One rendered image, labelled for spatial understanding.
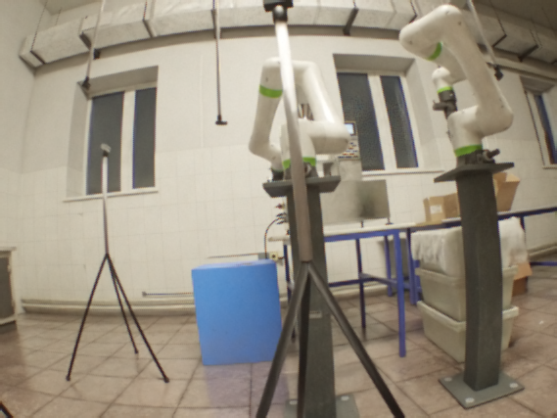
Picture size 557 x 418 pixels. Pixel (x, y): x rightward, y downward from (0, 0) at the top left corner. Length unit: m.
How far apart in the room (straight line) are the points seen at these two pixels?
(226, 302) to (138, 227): 1.97
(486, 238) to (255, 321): 1.30
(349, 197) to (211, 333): 1.13
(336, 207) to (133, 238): 2.46
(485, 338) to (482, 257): 0.32
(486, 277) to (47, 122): 4.71
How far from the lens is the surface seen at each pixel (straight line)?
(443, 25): 1.22
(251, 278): 1.83
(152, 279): 3.56
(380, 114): 4.42
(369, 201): 1.83
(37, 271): 4.38
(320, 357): 1.16
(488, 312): 1.33
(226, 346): 1.93
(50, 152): 4.44
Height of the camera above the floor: 0.73
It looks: 6 degrees up
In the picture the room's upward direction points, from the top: 5 degrees counter-clockwise
